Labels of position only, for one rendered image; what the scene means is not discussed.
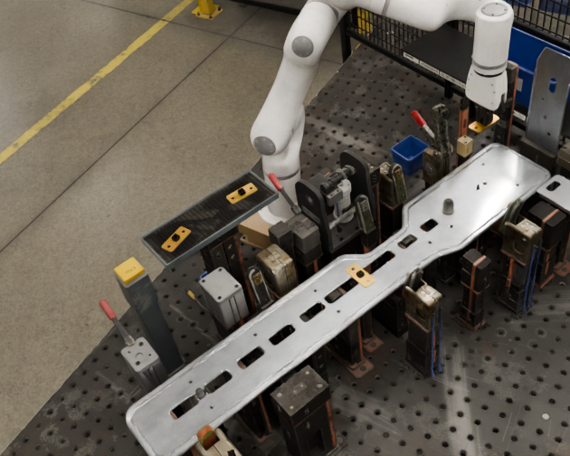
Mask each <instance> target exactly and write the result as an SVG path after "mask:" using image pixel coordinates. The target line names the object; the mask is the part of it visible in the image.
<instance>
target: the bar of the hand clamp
mask: <svg viewBox="0 0 570 456"><path fill-rule="evenodd" d="M431 110H432V122H433V130H434V138H435V146H436V150H439V151H440V152H441V153H442V159H443V151H442V146H444V147H445V148H446V149H447V151H446V152H445V153H444V154H446V155H450V154H451V153H450V144H449V134H448V125H447V119H449V118H450V117H451V110H449V109H446V106H445V105H443V104H441V103H439V104H438V105H436V106H435V107H431Z"/></svg>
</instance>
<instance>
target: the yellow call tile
mask: <svg viewBox="0 0 570 456"><path fill-rule="evenodd" d="M114 271H115V272H116V273H117V274H118V276H119V277H120V278H121V279H122V280H123V281H124V282H125V283H126V284H127V283H128V282H130V281H131V280H134V279H135V278H136V277H137V276H139V275H140V274H142V273H143V272H145V270H144V268H143V267H142V266H141V265H140V264H139V263H138V262H137V261H136V259H135V258H134V257H131V258H130V259H128V260H127V261H125V262H123V263H121V264H120V265H119V266H118V267H116V268H115V269H114Z"/></svg>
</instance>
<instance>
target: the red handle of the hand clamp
mask: <svg viewBox="0 0 570 456"><path fill-rule="evenodd" d="M411 113H412V114H411V116H412V117H413V119H414V120H415V121H416V123H417V124H418V125H419V127H420V128H422V129H423V131H424V132H425V134H426V135H427V136H428V138H429V139H430V140H431V141H432V143H433V144H434V145H435V138H434V134H433V132H432V131H431V130H430V128H429V127H428V126H427V123H426V122H425V121H424V119H423V118H422V117H421V115H420V114H419V113H418V111H417V110H416V111H414V110H413V111H412V112H411Z"/></svg>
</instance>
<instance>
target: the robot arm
mask: <svg viewBox="0 0 570 456"><path fill-rule="evenodd" d="M355 7H361V8H363V9H366V10H368V11H371V12H373V13H376V14H380V15H382V16H385V17H388V18H390V19H393V20H395V21H398V22H400V23H403V24H408V25H411V26H412V27H415V28H418V29H421V30H424V31H428V32H432V31H435V30H437V29H439V28H440V27H441V26H442V25H443V24H445V23H447V22H449V21H452V20H466V21H470V22H473V23H475V30H474V43H473V54H472V55H471V58H472V65H471V67H470V71H469V75H468V79H467V84H466V96H467V97H468V98H469V99H470V100H473V102H474V104H475V105H474V107H475V109H476V121H477V122H479V121H480V119H482V118H483V117H484V118H483V126H484V127H486V126H487V125H488V124H489V123H491V122H492V121H493V115H494V113H495V112H499V113H503V112H504V111H505V110H506V107H505V102H506V98H507V90H508V81H507V72H506V71H505V69H506V68H507V64H508V48H509V40H510V32H511V26H512V24H513V20H514V11H513V9H512V7H511V6H510V5H509V4H507V3H506V2H504V1H502V0H308V2H307V3H306V4H305V6H304V7H303V9H302V10H301V12H300V13H299V16H298V17H297V19H296V20H295V22H294V24H293V25H292V26H291V28H290V31H289V33H288V36H287V38H286V41H285V43H284V48H283V51H284V54H283V59H282V62H281V65H280V68H279V71H278V74H277V77H276V80H275V82H274V83H273V86H272V88H271V91H270V93H269V95H268V97H267V99H266V100H265V103H264V105H263V107H262V109H261V112H260V113H259V115H258V117H257V119H256V120H255V122H254V123H253V125H252V130H251V142H252V145H253V147H254V148H255V150H257V151H258V152H259V153H260V154H262V168H263V174H264V182H266V183H267V184H268V185H270V186H271V187H272V188H273V189H275V190H276V191H277V192H278V193H279V198H278V199H276V200H275V201H273V202H272V203H270V204H268V205H267V206H265V207H264V208H262V209H261V210H260V211H259V215H260V217H261V219H262V220H263V221H264V222H265V223H267V224H269V225H272V226H273V225H274V224H276V223H277V222H279V221H283V222H284V223H285V222H286V221H288V220H289V219H290V218H291V217H293V216H294V215H295V214H294V213H293V212H292V211H291V209H290V208H291V206H290V204H289V203H288V202H287V200H286V199H285V197H284V196H283V195H282V194H281V192H279V191H278V190H277V189H276V187H275V186H274V185H273V183H272V182H271V180H270V179H269V178H268V176H269V173H273V174H274V175H275V176H276V177H277V178H278V180H279V181H280V183H281V184H282V185H283V187H284V188H283V189H284V190H285V192H286V193H287V195H288V196H289V197H290V199H291V200H292V202H293V203H294V204H298V201H297V195H296V190H295V184H296V183H297V182H298V181H299V180H301V176H300V164H299V151H300V146H301V141H302V136H303V130H304V124H305V110H304V106H303V102H304V99H305V98H306V96H307V93H308V91H309V88H310V85H311V83H312V81H313V79H314V77H315V74H316V72H317V69H318V62H319V59H320V57H321V54H322V53H323V51H324V49H325V47H326V45H327V43H328V40H329V38H330V36H331V35H332V33H333V32H334V30H335V28H336V27H337V24H338V23H339V21H340V20H341V18H342V17H343V16H344V15H345V13H346V12H347V11H348V10H351V9H353V8H355Z"/></svg>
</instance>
